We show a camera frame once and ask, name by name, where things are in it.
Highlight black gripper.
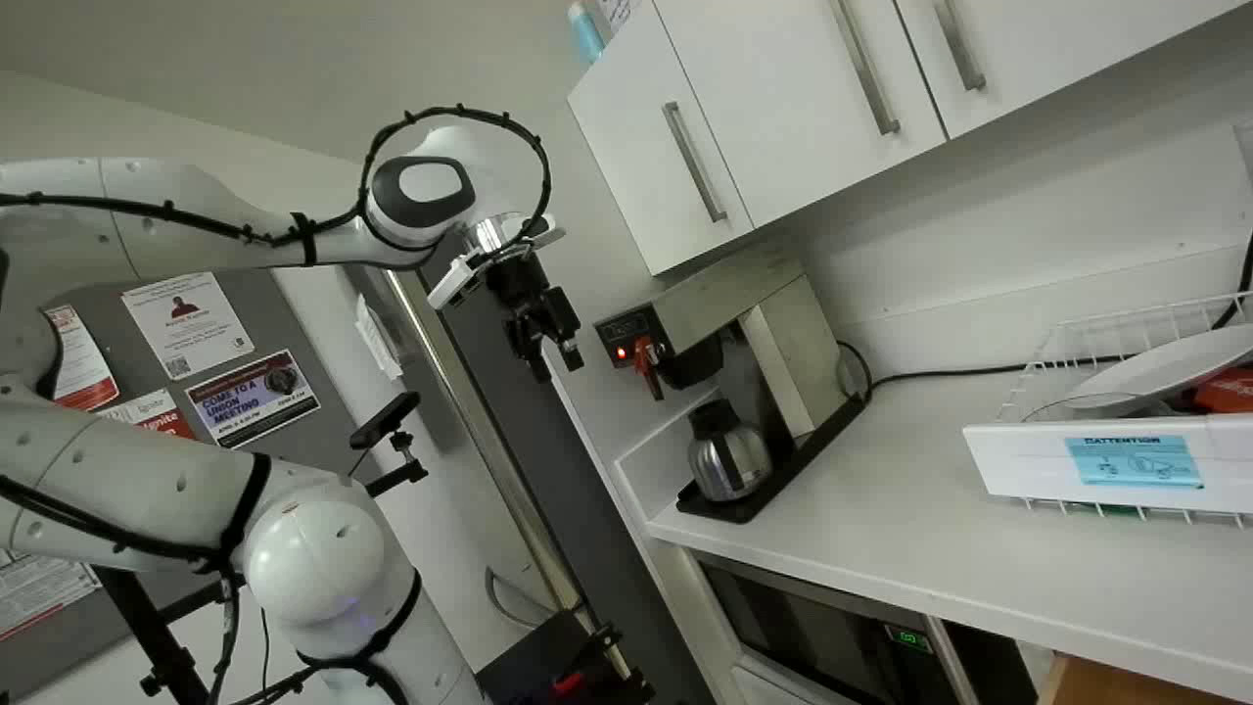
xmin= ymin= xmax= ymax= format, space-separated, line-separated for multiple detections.
xmin=480 ymin=245 xmax=586 ymax=384

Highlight red object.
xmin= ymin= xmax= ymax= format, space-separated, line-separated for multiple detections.
xmin=1185 ymin=368 xmax=1253 ymax=414

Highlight dark grey tall panel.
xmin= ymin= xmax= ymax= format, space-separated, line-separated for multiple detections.
xmin=387 ymin=232 xmax=715 ymax=705

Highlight black clamp knob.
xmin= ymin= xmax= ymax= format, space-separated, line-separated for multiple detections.
xmin=340 ymin=389 xmax=430 ymax=501

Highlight steel coffee carafe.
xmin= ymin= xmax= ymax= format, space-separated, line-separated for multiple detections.
xmin=681 ymin=394 xmax=776 ymax=508

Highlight black steel coffee maker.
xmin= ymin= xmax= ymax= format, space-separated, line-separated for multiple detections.
xmin=589 ymin=266 xmax=878 ymax=530

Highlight narrow white cabinet door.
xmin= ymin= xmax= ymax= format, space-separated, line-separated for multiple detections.
xmin=563 ymin=0 xmax=758 ymax=278

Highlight dark sticker label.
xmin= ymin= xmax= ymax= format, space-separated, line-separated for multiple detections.
xmin=181 ymin=344 xmax=321 ymax=449

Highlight blue bottle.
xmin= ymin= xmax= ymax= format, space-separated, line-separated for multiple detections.
xmin=563 ymin=0 xmax=608 ymax=66

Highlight black device red parts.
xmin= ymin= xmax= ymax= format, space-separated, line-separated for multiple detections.
xmin=473 ymin=612 xmax=659 ymax=705

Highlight wide white cabinet door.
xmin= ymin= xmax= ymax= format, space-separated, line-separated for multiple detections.
xmin=646 ymin=0 xmax=950 ymax=228

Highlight white poster red figure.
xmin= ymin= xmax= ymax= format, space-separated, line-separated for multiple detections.
xmin=116 ymin=266 xmax=258 ymax=384

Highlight black microwave oven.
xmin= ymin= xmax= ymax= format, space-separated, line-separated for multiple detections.
xmin=695 ymin=551 xmax=955 ymax=705

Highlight red poster with photo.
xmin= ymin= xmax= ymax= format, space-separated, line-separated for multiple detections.
xmin=92 ymin=384 xmax=202 ymax=447

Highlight red white small poster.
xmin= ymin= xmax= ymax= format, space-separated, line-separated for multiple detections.
xmin=40 ymin=300 xmax=125 ymax=414

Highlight white box blue label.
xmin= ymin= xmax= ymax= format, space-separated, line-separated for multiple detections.
xmin=958 ymin=411 xmax=1253 ymax=521

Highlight white text poster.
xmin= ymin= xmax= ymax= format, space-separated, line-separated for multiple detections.
xmin=0 ymin=543 xmax=100 ymax=645

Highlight white plate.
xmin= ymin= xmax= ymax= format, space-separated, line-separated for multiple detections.
xmin=1042 ymin=322 xmax=1253 ymax=419

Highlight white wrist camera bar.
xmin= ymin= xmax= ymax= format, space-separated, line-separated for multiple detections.
xmin=426 ymin=211 xmax=566 ymax=312

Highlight short steel cabinet handle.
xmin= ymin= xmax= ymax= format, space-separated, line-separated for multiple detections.
xmin=659 ymin=96 xmax=733 ymax=228

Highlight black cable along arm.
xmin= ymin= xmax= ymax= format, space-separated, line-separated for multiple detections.
xmin=0 ymin=102 xmax=559 ymax=705

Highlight black power cord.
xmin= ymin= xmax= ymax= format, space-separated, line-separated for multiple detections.
xmin=834 ymin=232 xmax=1253 ymax=402

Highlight long steel cabinet handle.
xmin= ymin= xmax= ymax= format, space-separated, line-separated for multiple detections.
xmin=834 ymin=0 xmax=904 ymax=142

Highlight white wire dish rack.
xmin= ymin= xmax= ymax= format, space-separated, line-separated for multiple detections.
xmin=1001 ymin=291 xmax=1253 ymax=534

